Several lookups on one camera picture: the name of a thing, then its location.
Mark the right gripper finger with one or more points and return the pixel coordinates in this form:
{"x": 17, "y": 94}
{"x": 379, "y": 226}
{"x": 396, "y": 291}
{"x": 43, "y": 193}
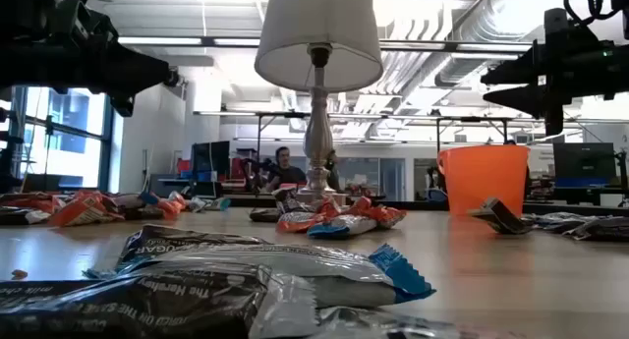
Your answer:
{"x": 521, "y": 71}
{"x": 531, "y": 100}

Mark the large window blue frame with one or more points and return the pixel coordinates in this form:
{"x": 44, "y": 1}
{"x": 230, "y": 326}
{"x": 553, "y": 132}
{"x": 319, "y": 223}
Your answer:
{"x": 74, "y": 147}

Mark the dark candy wrapper white print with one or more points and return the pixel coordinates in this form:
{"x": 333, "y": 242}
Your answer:
{"x": 145, "y": 213}

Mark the orange candy wrapper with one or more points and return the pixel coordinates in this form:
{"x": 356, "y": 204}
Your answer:
{"x": 172, "y": 207}
{"x": 81, "y": 213}
{"x": 329, "y": 209}
{"x": 297, "y": 223}
{"x": 388, "y": 216}
{"x": 29, "y": 200}
{"x": 359, "y": 209}
{"x": 91, "y": 195}

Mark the black light stand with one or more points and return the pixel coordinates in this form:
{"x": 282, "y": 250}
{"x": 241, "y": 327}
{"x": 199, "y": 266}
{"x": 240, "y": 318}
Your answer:
{"x": 49, "y": 147}

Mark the black background station frame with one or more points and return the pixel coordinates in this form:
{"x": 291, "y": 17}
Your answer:
{"x": 393, "y": 116}

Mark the small orange crumb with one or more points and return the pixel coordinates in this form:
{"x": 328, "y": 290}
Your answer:
{"x": 19, "y": 274}

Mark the ceiling light strip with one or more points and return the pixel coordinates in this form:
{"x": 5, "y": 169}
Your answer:
{"x": 162, "y": 40}
{"x": 491, "y": 48}

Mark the person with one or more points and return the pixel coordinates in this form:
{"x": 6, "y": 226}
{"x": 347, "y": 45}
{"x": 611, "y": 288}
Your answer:
{"x": 290, "y": 174}

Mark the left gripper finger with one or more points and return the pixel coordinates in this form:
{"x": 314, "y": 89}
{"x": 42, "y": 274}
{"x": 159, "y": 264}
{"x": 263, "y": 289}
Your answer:
{"x": 123, "y": 103}
{"x": 142, "y": 69}

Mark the orange plastic pumpkin bucket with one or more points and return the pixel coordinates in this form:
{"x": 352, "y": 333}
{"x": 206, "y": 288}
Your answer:
{"x": 484, "y": 182}

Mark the red storage bin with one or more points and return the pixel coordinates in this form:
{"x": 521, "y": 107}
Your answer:
{"x": 238, "y": 168}

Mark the silver ceiling duct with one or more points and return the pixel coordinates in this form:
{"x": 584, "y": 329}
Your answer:
{"x": 472, "y": 24}

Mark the silver table lamp white shade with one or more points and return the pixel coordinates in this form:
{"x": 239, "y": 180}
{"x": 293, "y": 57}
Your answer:
{"x": 319, "y": 34}

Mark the black ceiling spotlight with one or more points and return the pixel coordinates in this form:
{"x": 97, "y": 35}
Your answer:
{"x": 174, "y": 77}

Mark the black computer monitor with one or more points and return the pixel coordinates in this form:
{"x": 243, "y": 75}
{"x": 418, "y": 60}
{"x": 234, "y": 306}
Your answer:
{"x": 211, "y": 157}
{"x": 585, "y": 159}

